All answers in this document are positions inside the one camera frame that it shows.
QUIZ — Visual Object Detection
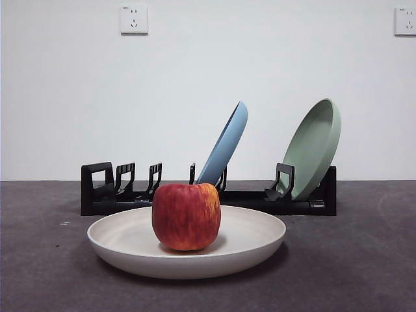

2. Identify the green plate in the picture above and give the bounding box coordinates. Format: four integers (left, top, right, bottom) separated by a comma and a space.
281, 98, 342, 201

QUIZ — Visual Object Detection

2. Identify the blue plate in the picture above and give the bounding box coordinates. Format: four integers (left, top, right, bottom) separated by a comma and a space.
196, 100, 249, 185

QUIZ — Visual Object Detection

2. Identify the red apple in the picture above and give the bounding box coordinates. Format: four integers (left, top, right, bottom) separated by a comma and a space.
151, 182, 222, 252

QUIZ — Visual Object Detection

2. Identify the cream yellow plate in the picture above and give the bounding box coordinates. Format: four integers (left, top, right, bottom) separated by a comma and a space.
86, 204, 287, 280

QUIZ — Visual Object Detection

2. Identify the black plate rack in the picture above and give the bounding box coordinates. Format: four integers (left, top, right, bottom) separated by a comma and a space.
81, 161, 337, 216

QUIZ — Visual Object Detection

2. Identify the white wall socket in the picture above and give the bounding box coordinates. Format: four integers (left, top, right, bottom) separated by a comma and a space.
394, 6, 416, 36
120, 5, 150, 36

